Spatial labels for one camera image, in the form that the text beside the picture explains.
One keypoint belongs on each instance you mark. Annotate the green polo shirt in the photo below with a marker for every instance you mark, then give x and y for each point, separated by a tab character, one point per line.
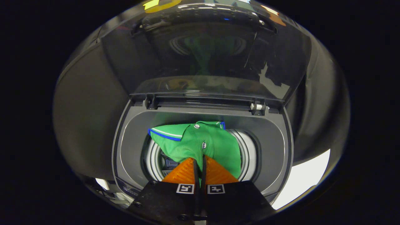
212	143

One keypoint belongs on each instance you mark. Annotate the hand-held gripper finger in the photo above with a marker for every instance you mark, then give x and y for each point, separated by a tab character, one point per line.
196	175
204	175

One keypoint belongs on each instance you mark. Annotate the grey washing machine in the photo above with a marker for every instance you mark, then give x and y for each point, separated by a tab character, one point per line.
268	140

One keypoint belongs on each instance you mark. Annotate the dark glass washing machine lid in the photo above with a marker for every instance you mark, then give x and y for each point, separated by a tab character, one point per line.
203	56

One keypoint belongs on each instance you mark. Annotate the black backdrop cloth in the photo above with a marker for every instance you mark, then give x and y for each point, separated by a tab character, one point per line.
322	109

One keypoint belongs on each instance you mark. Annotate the white flat board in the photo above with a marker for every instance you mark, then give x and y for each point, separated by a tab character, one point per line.
303	181

